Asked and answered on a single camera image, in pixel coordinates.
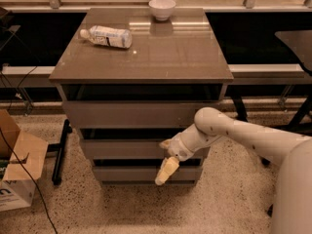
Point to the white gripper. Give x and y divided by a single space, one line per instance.
176 147

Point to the grey bottom drawer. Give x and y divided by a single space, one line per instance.
144 170

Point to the grey drawer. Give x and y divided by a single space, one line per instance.
144 170
93 106
140 143

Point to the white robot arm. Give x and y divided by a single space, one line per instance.
292 153

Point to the grey middle drawer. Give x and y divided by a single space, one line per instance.
140 143

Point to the grey drawer cabinet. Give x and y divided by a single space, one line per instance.
180 50

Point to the grey top drawer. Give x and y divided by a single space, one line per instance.
93 106

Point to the black right table leg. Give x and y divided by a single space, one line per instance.
240 108

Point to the black table leg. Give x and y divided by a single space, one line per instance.
59 149
240 108

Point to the black left table leg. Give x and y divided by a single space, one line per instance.
59 149

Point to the white plastic bottle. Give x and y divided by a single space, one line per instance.
107 36

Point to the cardboard box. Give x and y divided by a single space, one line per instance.
22 158

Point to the white ceramic bowl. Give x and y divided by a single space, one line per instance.
162 9

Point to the dark side table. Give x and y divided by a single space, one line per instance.
299 42

